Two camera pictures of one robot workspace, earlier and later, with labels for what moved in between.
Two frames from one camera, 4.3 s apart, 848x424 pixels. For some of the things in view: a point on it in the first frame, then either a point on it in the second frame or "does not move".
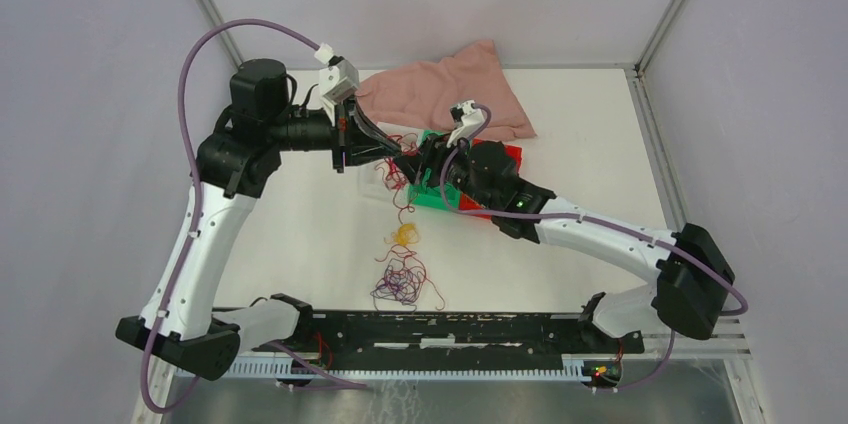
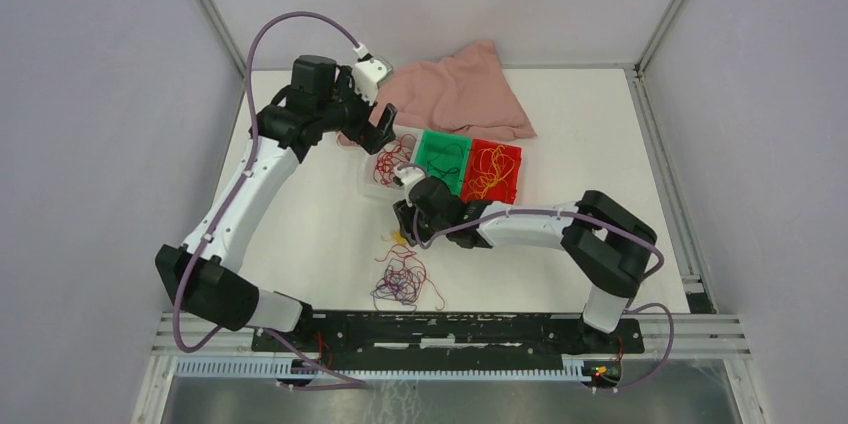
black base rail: (449, 332) does not move
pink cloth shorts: (422, 94) does not move
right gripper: (430, 156) → (406, 218)
